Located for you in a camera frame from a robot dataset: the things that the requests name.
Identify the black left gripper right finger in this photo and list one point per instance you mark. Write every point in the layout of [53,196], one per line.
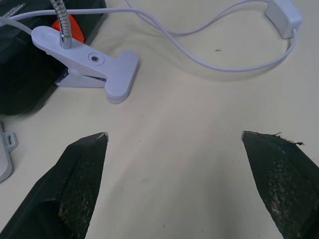
[279,184]

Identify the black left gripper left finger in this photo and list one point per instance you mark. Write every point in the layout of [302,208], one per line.
[77,189]

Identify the white lamp clamp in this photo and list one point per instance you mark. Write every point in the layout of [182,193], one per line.
[99,67]

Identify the flexible silver metal gooseneck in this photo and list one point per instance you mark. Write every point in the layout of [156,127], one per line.
[62,25]

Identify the grey plastic box with latch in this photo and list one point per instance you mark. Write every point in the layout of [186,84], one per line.
[5,154]

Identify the black case with orange latch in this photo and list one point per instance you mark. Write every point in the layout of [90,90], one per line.
[27,64]

